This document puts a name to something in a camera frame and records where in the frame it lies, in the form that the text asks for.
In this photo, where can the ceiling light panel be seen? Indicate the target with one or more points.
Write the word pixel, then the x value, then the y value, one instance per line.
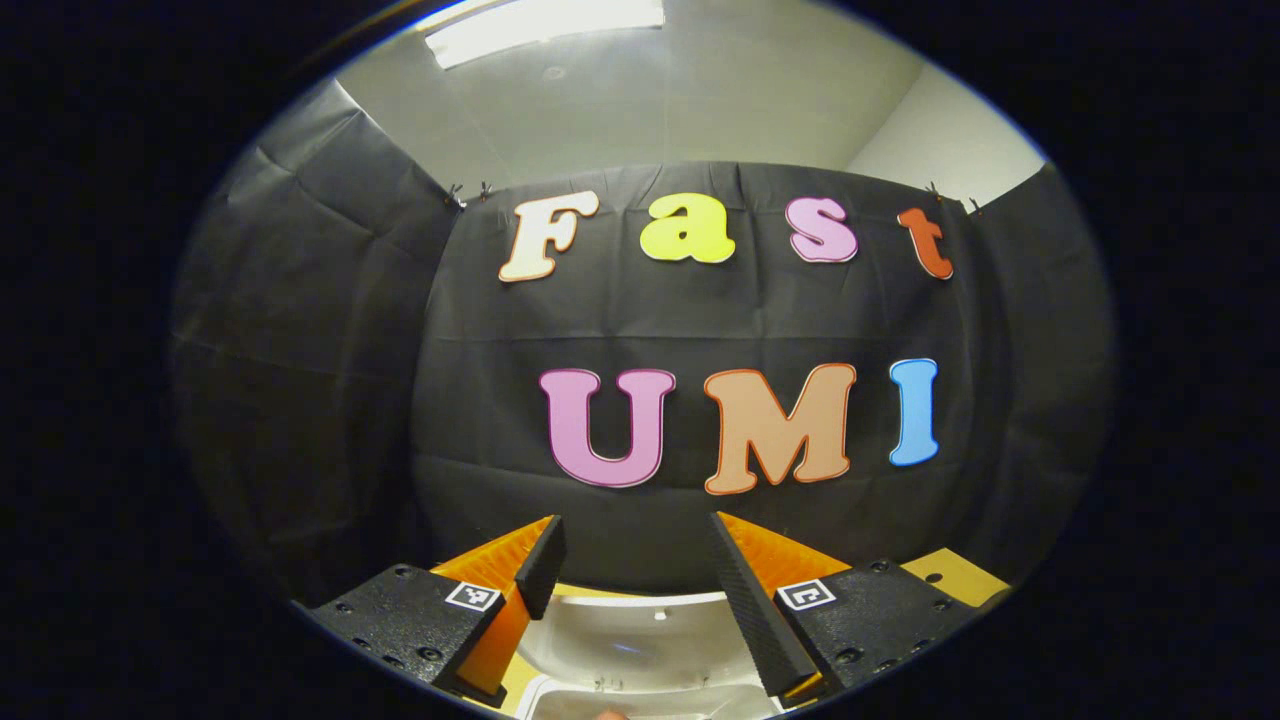
pixel 545 25

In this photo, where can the wooden desktop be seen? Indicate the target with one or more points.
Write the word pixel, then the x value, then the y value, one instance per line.
pixel 950 575

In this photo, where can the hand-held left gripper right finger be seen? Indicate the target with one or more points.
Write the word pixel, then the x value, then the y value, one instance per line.
pixel 750 610

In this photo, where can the white desktop garbage bin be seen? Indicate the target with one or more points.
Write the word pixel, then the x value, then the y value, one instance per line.
pixel 640 640

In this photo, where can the black backdrop cloth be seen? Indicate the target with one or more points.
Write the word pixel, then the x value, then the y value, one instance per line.
pixel 330 380

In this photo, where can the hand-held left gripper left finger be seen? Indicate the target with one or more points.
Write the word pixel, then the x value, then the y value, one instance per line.
pixel 542 565

